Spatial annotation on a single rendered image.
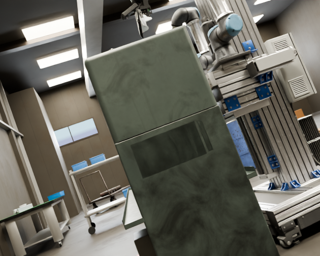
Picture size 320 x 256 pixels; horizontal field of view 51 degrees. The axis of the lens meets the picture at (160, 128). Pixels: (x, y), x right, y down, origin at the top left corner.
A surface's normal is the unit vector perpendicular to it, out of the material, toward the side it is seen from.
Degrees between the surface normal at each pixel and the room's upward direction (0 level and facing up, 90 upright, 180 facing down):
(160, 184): 90
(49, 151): 90
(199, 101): 90
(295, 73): 90
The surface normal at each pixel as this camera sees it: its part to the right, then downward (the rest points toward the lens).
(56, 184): 0.18, -0.15
